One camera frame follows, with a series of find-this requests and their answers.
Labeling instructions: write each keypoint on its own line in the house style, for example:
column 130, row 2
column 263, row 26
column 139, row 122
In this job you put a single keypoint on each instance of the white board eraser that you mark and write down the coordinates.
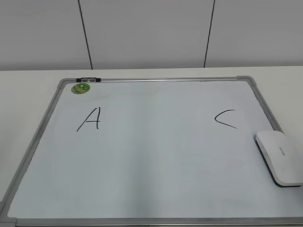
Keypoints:
column 285, row 164

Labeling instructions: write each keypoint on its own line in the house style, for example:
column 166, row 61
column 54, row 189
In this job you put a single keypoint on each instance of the grey framed whiteboard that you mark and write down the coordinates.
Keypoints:
column 151, row 153

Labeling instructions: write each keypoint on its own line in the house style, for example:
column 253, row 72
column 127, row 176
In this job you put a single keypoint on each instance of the black marker clip holder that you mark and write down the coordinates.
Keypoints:
column 88, row 80

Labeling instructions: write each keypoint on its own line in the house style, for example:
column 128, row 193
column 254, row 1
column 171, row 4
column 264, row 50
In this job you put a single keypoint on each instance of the green round magnet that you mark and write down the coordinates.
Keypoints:
column 80, row 88

